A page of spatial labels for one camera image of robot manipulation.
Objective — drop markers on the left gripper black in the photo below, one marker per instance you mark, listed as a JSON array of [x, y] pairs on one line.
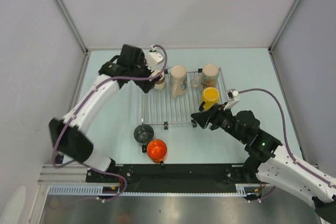
[[146, 85]]

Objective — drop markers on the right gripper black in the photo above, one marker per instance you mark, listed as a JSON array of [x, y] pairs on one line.
[[213, 115]]

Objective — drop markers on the stainless steel cup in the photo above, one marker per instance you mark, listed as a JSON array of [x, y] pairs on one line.
[[160, 84]]

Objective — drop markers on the yellow mug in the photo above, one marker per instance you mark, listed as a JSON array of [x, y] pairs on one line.
[[210, 96]]

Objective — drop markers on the plain beige mug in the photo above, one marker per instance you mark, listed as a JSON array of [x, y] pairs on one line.
[[178, 81]]

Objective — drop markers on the beige floral mug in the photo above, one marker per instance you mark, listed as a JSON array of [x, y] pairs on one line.
[[207, 78]]

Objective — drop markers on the dark green mug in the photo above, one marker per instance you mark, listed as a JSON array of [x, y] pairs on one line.
[[143, 134]]

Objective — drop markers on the orange mug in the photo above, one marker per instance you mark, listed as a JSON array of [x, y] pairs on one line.
[[156, 150]]

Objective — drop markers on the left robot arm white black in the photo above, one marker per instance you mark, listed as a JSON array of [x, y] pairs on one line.
[[68, 134]]

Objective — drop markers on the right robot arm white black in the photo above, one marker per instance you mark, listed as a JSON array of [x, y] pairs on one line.
[[269, 160]]

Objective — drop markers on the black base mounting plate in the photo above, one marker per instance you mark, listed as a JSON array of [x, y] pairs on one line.
[[184, 178]]

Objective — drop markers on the metal wire dish rack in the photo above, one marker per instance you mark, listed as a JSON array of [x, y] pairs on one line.
[[159, 107]]

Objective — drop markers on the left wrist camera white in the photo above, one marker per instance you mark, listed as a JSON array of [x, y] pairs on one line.
[[153, 58]]

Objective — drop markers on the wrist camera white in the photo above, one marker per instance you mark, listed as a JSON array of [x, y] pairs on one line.
[[233, 98], [153, 58]]

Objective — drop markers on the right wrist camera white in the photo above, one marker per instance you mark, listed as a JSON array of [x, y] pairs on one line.
[[233, 98]]

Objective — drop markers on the white slotted cable duct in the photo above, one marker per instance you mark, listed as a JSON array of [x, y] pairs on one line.
[[239, 191]]

